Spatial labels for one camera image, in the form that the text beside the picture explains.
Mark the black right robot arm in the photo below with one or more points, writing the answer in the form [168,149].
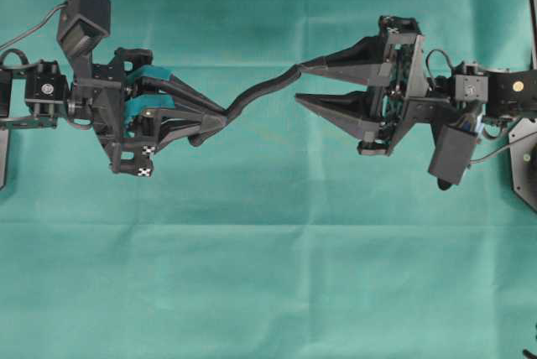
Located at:
[495,97]

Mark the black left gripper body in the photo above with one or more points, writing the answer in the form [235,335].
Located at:
[98,94]

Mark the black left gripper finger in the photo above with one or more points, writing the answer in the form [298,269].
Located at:
[182,94]
[170,124]

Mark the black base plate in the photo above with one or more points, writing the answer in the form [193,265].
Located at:
[522,151]
[4,149]

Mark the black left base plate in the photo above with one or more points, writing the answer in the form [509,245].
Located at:
[4,149]

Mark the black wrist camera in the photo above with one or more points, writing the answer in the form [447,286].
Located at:
[83,24]
[453,151]

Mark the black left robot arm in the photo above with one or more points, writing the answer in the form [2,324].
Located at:
[135,108]

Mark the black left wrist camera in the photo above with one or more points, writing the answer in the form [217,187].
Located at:
[83,24]

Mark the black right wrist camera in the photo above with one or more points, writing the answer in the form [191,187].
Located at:
[453,151]

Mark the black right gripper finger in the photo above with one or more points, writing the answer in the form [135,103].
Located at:
[349,112]
[364,63]

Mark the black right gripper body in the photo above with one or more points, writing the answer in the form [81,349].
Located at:
[399,94]

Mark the green table cloth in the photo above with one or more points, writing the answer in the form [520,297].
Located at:
[275,238]

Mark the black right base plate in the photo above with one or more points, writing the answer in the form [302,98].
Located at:
[522,151]

